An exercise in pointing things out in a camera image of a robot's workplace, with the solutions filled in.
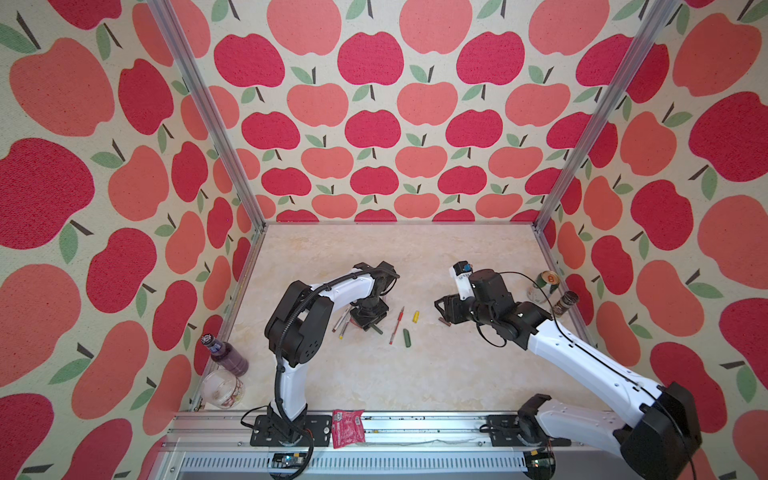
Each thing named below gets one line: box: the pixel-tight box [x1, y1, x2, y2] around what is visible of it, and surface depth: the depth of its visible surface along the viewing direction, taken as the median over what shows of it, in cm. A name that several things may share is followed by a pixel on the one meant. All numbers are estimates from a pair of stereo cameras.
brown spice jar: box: [553, 290, 580, 317], surface depth 90 cm
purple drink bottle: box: [201, 334, 249, 377], surface depth 78 cm
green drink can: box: [527, 270, 560, 303], surface depth 93 cm
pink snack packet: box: [332, 409, 366, 449], surface depth 76 cm
